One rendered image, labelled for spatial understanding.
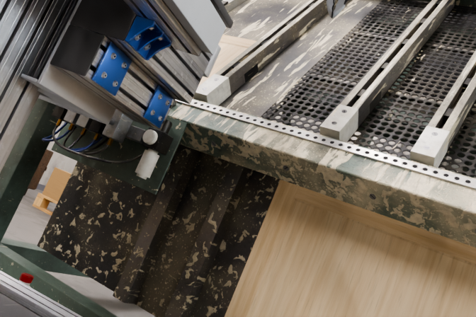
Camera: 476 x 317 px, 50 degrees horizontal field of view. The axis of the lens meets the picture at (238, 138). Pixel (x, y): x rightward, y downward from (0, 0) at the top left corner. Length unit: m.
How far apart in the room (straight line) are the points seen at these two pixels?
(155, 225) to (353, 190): 0.74
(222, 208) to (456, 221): 0.73
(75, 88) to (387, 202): 0.79
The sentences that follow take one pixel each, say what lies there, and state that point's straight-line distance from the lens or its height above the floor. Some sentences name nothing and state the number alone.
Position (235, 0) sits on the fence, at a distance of 2.48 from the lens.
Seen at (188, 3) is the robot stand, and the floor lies 0.90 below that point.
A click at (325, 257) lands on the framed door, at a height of 0.60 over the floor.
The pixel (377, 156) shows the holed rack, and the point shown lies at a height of 0.89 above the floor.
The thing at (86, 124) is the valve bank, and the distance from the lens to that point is 1.70.
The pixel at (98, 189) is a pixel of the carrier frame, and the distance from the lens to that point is 2.08.
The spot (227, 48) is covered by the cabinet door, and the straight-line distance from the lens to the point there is 2.07.
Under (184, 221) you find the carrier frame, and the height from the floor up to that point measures 0.52.
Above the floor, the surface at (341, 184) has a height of 0.78.
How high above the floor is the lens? 0.57
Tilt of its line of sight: 9 degrees up
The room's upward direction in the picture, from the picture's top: 23 degrees clockwise
